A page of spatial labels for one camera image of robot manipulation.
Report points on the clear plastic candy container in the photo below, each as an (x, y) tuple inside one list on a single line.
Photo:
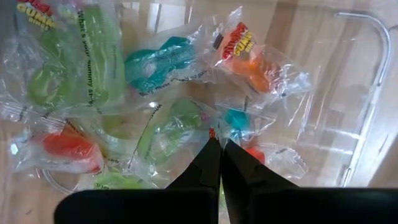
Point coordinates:
[(342, 124)]

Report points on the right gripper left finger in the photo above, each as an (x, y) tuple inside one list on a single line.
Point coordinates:
[(202, 174)]

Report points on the red gummy candy packet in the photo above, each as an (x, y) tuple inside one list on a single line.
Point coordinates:
[(256, 154), (68, 146)]

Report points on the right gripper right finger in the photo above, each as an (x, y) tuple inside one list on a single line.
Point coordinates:
[(242, 177)]

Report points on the teal gummy candy packet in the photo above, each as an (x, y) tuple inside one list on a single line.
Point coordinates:
[(155, 65)]

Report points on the green gummy candy packet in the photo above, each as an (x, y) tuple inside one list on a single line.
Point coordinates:
[(183, 118), (115, 124), (46, 84), (105, 62), (118, 180)]

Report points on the blue gummy candy packet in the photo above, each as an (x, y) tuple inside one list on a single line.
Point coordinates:
[(236, 119)]

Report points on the orange gummy candy packet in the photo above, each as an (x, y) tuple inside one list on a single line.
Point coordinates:
[(258, 71)]

